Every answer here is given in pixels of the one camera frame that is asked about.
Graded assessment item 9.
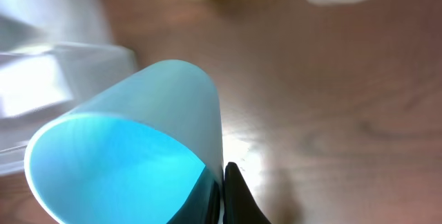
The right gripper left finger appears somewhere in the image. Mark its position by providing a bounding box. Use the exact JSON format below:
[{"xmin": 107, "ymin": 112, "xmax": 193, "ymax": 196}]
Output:
[{"xmin": 167, "ymin": 168, "xmax": 221, "ymax": 224}]

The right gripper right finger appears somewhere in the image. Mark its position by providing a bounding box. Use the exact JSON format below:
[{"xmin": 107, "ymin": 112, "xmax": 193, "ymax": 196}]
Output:
[{"xmin": 223, "ymin": 162, "xmax": 271, "ymax": 224}]

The light blue cup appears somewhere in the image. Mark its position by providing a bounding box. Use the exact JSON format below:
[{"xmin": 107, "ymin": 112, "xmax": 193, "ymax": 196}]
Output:
[{"xmin": 24, "ymin": 60, "xmax": 223, "ymax": 224}]

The clear plastic storage container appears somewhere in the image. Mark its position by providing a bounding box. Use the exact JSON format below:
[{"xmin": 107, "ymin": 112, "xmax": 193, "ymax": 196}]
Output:
[{"xmin": 1, "ymin": 0, "xmax": 136, "ymax": 175}]

